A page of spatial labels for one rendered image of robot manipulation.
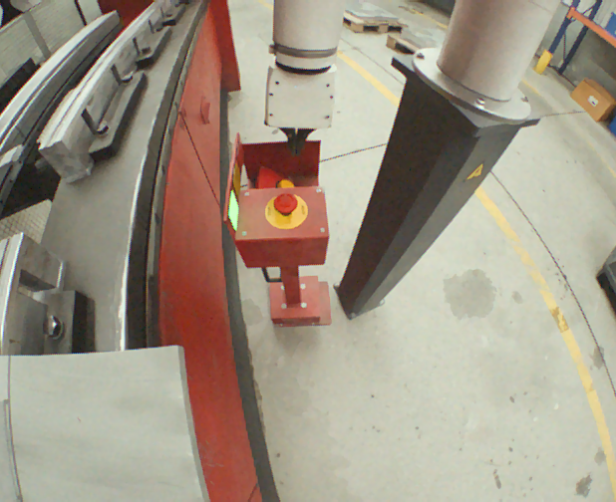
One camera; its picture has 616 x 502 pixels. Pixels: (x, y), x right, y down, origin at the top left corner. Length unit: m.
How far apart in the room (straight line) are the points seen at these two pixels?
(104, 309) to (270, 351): 0.88
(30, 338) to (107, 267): 0.14
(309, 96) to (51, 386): 0.42
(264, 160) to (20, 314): 0.49
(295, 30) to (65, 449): 0.43
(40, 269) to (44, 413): 0.23
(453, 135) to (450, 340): 1.08
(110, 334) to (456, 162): 0.51
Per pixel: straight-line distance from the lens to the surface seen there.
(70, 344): 0.38
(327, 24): 0.34
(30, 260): 0.42
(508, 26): 0.37
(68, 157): 0.55
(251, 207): 0.48
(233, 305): 1.19
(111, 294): 0.39
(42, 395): 0.26
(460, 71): 0.40
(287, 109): 0.40
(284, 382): 1.16
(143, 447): 0.20
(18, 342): 0.39
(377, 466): 1.27
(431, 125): 0.41
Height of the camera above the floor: 1.16
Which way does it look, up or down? 64 degrees down
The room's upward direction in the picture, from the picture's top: 1 degrees clockwise
